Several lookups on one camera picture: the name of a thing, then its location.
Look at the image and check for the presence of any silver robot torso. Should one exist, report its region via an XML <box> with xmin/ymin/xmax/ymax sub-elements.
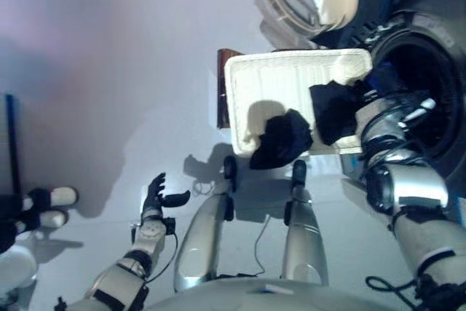
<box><xmin>61</xmin><ymin>276</ymin><xmax>401</xmax><ymax>311</ymax></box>

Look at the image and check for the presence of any brown wooden stool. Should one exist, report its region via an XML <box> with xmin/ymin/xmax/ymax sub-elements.
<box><xmin>217</xmin><ymin>48</ymin><xmax>237</xmax><ymax>129</ymax></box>

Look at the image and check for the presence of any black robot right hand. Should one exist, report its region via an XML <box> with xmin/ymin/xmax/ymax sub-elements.
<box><xmin>397</xmin><ymin>98</ymin><xmax>438</xmax><ymax>125</ymax></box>

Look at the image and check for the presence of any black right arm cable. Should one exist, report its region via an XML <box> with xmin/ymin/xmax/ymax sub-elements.
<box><xmin>358</xmin><ymin>95</ymin><xmax>436</xmax><ymax>307</ymax></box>

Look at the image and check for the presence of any black garment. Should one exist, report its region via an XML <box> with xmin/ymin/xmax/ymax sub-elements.
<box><xmin>249</xmin><ymin>109</ymin><xmax>314</xmax><ymax>170</ymax></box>
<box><xmin>309</xmin><ymin>79</ymin><xmax>368</xmax><ymax>146</ymax></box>

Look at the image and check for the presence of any coiled white floor cable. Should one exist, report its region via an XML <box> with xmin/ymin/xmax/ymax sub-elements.
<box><xmin>191</xmin><ymin>178</ymin><xmax>216</xmax><ymax>196</ymax></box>

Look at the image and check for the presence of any silver robot right leg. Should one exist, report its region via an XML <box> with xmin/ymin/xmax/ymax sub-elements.
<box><xmin>280</xmin><ymin>160</ymin><xmax>331</xmax><ymax>286</ymax></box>

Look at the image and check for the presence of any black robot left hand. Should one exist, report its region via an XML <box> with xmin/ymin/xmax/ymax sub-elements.
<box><xmin>141</xmin><ymin>172</ymin><xmax>191</xmax><ymax>218</ymax></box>

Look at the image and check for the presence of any grey partition with black edge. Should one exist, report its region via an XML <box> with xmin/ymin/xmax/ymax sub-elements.
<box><xmin>0</xmin><ymin>94</ymin><xmax>21</xmax><ymax>195</ymax></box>

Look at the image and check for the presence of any blue garment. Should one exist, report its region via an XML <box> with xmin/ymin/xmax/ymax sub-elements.
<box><xmin>366</xmin><ymin>63</ymin><xmax>405</xmax><ymax>95</ymax></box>

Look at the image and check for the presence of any thin grey floor cable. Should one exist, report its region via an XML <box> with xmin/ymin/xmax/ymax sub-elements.
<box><xmin>254</xmin><ymin>215</ymin><xmax>271</xmax><ymax>276</ymax></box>

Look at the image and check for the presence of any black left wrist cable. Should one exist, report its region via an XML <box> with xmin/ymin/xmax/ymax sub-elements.
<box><xmin>145</xmin><ymin>232</ymin><xmax>179</xmax><ymax>285</ymax></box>

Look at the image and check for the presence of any white wicker laundry basket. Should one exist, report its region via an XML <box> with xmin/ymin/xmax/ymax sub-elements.
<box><xmin>224</xmin><ymin>47</ymin><xmax>373</xmax><ymax>157</ymax></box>

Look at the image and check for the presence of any grey washing machine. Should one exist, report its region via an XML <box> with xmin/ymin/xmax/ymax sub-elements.
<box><xmin>349</xmin><ymin>0</ymin><xmax>466</xmax><ymax>195</ymax></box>

